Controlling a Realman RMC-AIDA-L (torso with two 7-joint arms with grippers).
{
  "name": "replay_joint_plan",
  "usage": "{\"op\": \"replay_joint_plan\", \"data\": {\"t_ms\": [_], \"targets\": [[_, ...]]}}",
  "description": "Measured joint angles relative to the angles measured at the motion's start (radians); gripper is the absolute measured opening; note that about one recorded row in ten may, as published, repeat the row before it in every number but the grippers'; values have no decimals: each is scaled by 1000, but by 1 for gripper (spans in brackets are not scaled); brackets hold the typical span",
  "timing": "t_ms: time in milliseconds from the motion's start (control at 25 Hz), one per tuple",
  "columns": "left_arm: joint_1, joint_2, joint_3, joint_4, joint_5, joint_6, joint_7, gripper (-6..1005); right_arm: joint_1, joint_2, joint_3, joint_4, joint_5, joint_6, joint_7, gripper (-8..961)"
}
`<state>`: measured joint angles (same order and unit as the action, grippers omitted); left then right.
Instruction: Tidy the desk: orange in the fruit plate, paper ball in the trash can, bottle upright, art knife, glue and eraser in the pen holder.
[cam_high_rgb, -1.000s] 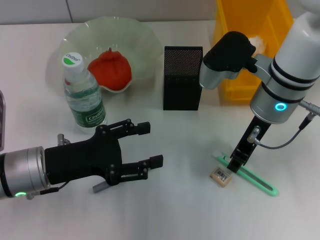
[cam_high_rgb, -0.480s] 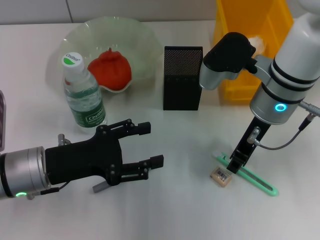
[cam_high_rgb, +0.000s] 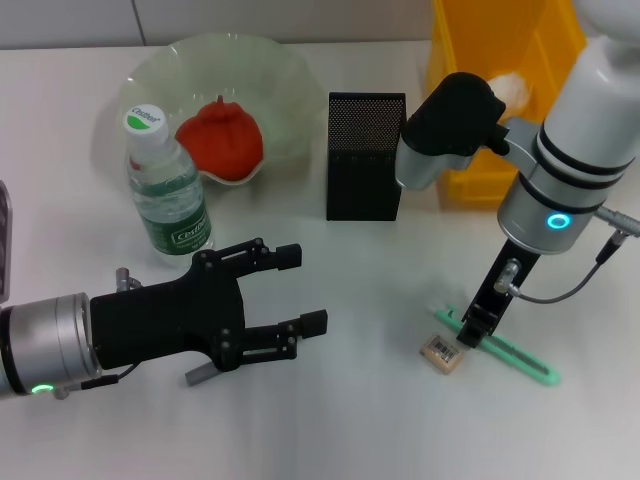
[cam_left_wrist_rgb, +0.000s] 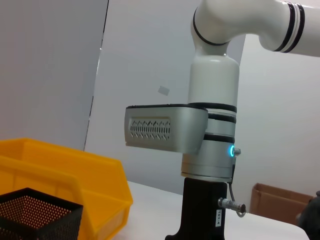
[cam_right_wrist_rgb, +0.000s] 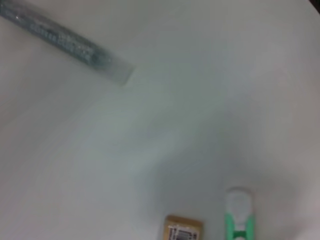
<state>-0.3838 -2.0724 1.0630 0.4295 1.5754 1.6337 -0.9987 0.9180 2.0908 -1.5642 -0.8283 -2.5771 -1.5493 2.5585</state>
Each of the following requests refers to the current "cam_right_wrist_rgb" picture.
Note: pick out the beige eraser with barcode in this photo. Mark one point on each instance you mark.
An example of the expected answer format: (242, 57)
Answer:
(182, 225)

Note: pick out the mint green utility knife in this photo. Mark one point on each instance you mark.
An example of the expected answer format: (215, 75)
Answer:
(238, 202)

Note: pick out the grey glitter pen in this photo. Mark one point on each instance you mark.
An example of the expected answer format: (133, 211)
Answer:
(62, 42)

